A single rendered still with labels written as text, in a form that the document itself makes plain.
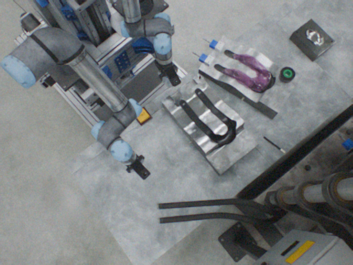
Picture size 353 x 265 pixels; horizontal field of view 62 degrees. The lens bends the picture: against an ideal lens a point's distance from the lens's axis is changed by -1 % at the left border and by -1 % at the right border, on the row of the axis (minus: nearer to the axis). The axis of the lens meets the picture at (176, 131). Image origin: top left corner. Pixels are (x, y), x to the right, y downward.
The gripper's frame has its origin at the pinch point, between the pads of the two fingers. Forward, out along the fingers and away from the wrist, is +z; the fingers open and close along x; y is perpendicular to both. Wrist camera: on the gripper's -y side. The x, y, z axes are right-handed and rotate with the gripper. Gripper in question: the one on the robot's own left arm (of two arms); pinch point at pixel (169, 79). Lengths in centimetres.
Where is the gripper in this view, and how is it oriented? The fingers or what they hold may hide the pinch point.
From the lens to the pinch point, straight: 160.7
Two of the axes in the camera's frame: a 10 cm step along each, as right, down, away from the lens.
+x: -8.5, 5.2, -1.1
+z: 0.3, 2.5, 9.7
